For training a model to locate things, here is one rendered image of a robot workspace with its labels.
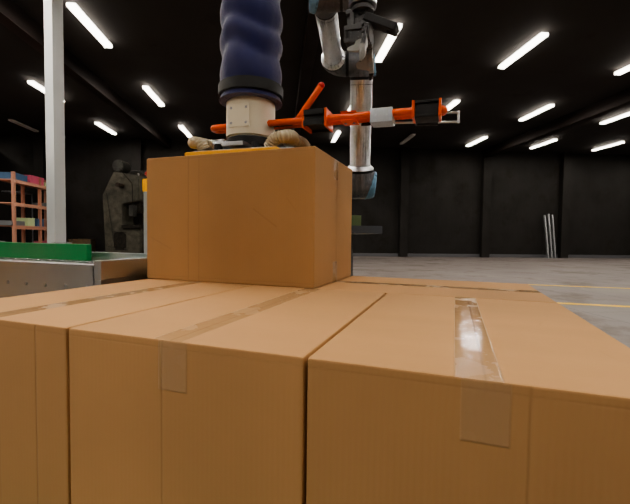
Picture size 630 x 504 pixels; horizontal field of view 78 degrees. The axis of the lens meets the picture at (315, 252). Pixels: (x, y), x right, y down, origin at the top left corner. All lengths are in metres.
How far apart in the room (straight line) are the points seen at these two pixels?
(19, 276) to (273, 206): 0.91
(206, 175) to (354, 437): 0.96
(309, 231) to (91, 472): 0.71
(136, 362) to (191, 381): 0.10
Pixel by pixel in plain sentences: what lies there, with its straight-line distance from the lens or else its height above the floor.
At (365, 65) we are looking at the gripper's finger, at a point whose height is 1.26.
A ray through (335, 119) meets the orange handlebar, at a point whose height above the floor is 1.07.
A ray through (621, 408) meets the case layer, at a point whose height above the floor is 0.53.
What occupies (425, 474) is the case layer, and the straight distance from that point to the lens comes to 0.51.
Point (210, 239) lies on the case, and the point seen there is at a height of 0.68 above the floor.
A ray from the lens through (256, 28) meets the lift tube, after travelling 1.46.
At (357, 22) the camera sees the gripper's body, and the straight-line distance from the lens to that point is 1.43.
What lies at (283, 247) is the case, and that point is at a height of 0.66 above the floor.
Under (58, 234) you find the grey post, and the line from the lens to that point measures 4.77.
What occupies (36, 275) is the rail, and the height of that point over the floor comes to 0.55.
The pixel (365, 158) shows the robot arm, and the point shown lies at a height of 1.11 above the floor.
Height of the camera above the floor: 0.69
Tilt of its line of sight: 2 degrees down
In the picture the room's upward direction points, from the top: 1 degrees clockwise
